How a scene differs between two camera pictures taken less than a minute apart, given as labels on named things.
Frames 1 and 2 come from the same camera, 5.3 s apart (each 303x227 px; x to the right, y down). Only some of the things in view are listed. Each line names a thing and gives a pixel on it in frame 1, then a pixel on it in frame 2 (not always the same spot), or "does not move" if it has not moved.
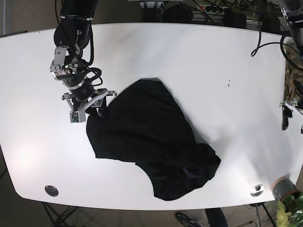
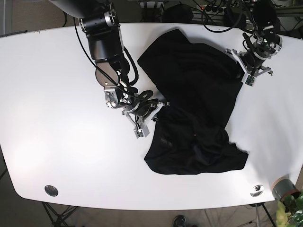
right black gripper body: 296,106 → 254,56
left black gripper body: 82,99 → 140,113
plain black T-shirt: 144,122 → 197,82
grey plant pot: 283,187 does not move
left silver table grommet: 51,190 does not move
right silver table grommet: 257,190 does not move
